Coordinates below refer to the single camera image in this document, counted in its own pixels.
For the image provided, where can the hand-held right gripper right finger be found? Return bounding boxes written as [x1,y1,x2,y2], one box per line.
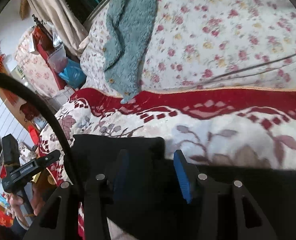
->
[173,149,278,240]

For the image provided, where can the clear plastic container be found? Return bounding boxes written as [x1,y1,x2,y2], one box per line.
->
[47,44,69,72]

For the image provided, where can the floral cloth covered furniture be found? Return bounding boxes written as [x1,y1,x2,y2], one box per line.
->
[14,27,61,98]

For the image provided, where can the red and white floral blanket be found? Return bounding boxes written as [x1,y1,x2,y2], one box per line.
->
[38,86,296,240]

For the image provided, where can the person's left hand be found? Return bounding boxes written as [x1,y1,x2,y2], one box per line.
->
[9,184,47,217]

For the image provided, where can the floral rose print quilt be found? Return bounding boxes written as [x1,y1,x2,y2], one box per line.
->
[79,0,296,98]

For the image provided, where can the beige curtain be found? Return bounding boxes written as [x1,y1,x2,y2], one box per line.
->
[28,0,89,57]

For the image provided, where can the teal fleece jacket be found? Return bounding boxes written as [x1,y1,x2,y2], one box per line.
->
[103,0,161,105]

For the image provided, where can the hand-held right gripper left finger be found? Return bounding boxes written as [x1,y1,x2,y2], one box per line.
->
[23,149,131,240]

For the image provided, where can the blue plastic bag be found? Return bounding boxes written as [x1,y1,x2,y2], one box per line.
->
[59,59,86,89]

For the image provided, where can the black pants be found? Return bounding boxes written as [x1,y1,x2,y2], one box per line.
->
[73,134,296,240]

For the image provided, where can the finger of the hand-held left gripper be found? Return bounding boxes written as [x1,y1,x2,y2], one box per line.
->
[37,150,61,169]

